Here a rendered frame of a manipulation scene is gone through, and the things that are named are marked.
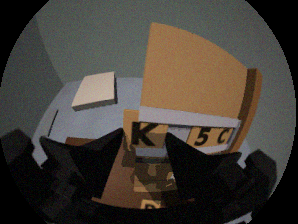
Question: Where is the tan cardboard-coloured slanted board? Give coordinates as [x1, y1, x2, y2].
[133, 22, 263, 192]

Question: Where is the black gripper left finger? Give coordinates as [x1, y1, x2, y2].
[40, 128, 124, 198]

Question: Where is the beige flat square slab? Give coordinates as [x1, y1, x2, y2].
[72, 72, 116, 112]

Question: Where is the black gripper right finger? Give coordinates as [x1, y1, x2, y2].
[165, 132, 242, 201]

